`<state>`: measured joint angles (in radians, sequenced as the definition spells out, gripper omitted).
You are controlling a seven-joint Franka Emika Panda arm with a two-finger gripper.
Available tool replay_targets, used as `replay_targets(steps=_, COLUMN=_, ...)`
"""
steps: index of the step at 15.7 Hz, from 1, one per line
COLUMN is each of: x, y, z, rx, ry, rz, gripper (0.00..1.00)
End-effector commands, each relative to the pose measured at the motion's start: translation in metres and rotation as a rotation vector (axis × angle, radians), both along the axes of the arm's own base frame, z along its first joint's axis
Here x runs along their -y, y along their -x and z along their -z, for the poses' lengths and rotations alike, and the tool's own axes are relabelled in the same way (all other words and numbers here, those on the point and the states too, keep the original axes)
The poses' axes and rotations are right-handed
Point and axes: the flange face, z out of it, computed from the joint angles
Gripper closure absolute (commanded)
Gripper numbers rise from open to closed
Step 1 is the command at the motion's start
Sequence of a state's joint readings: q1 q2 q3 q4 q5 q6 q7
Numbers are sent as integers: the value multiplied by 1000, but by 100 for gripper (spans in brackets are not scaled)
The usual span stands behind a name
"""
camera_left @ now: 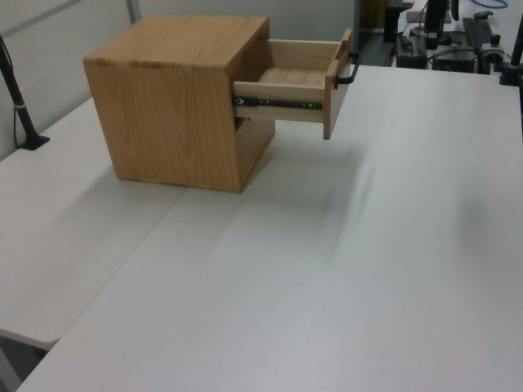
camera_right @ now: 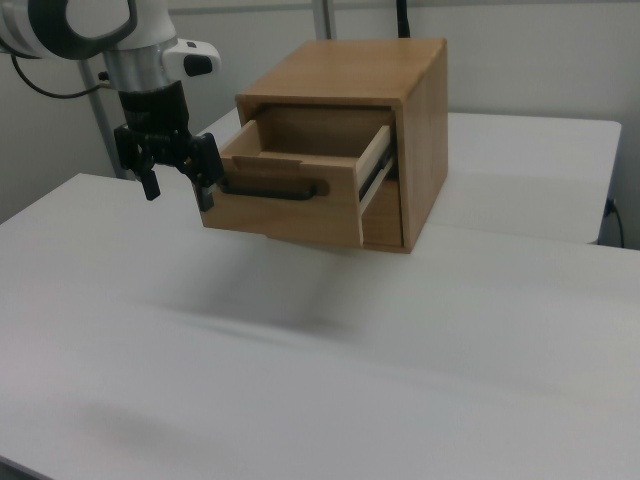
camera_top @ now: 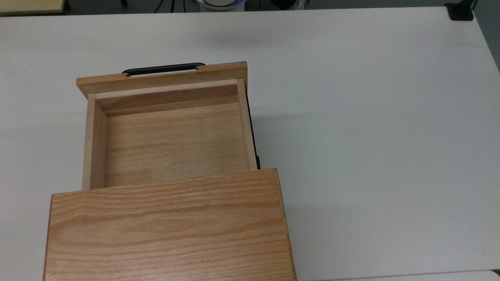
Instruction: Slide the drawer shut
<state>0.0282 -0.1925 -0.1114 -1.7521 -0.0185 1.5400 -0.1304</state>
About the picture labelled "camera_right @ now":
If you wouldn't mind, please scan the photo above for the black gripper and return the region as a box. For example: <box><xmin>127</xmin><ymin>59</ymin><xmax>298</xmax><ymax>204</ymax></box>
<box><xmin>113</xmin><ymin>81</ymin><xmax>224</xmax><ymax>212</ymax></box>

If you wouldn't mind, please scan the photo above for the wooden drawer with black handle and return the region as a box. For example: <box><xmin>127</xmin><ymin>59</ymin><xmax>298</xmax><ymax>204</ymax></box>
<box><xmin>200</xmin><ymin>118</ymin><xmax>399</xmax><ymax>249</ymax></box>

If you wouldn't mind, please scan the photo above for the wooden drawer cabinet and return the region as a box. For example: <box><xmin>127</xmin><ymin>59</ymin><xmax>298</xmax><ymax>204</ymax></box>
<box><xmin>234</xmin><ymin>38</ymin><xmax>449</xmax><ymax>254</ymax></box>

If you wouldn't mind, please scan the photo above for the aluminium frame post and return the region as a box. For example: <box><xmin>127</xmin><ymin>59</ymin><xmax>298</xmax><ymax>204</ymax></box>
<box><xmin>311</xmin><ymin>0</ymin><xmax>335</xmax><ymax>42</ymax></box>
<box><xmin>77</xmin><ymin>53</ymin><xmax>127</xmax><ymax>180</ymax></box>

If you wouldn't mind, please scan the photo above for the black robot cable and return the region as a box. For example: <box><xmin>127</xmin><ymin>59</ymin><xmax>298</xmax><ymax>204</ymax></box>
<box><xmin>9</xmin><ymin>52</ymin><xmax>109</xmax><ymax>100</ymax></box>

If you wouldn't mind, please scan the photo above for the black camera stand pole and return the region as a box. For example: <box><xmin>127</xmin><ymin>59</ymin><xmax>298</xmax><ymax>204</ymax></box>
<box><xmin>395</xmin><ymin>0</ymin><xmax>414</xmax><ymax>39</ymax></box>

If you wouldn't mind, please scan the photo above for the black power cable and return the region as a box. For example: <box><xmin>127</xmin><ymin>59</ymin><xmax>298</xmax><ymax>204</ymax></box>
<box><xmin>603</xmin><ymin>198</ymin><xmax>627</xmax><ymax>249</ymax></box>

